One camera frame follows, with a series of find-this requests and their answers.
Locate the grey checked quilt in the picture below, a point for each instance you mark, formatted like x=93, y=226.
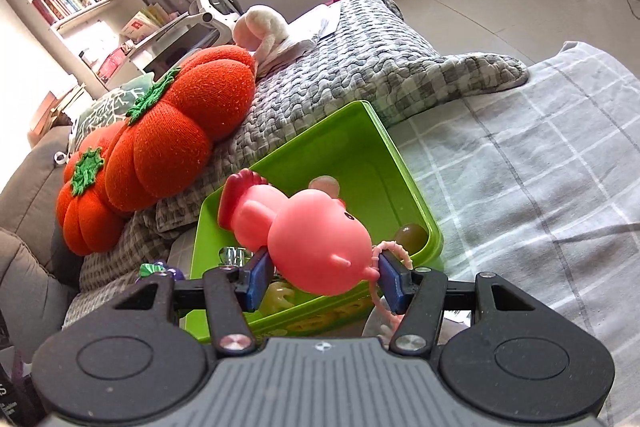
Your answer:
x=340, y=67

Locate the white paper sheets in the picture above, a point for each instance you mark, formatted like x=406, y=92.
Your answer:
x=315, y=22

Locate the white desk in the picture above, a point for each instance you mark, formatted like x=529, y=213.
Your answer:
x=165, y=52

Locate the white pink plush rabbit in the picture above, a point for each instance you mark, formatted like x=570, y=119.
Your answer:
x=260, y=29

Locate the brown toy ball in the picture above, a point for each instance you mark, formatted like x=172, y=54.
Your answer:
x=410, y=236

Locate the pink pig toy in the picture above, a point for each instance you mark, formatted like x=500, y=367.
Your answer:
x=310, y=237

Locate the green plastic box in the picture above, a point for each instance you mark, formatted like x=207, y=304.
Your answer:
x=350, y=152

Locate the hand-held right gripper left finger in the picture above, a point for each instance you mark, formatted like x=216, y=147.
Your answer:
x=260, y=282

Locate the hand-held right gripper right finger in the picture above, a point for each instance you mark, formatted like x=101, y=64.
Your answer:
x=392, y=282

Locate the green patterned pillow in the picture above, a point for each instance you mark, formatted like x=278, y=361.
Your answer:
x=107, y=107

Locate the small orange pumpkin cushion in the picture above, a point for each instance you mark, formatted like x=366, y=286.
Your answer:
x=85, y=207

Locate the large orange pumpkin cushion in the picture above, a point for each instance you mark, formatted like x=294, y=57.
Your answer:
x=185, y=127

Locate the books on desk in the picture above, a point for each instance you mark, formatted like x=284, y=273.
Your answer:
x=145, y=22

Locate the brown sofa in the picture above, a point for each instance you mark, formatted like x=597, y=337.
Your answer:
x=30, y=217

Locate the light grey grid sheet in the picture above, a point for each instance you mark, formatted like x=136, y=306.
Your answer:
x=540, y=187

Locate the purple grape toy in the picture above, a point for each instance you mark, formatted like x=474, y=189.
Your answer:
x=172, y=270

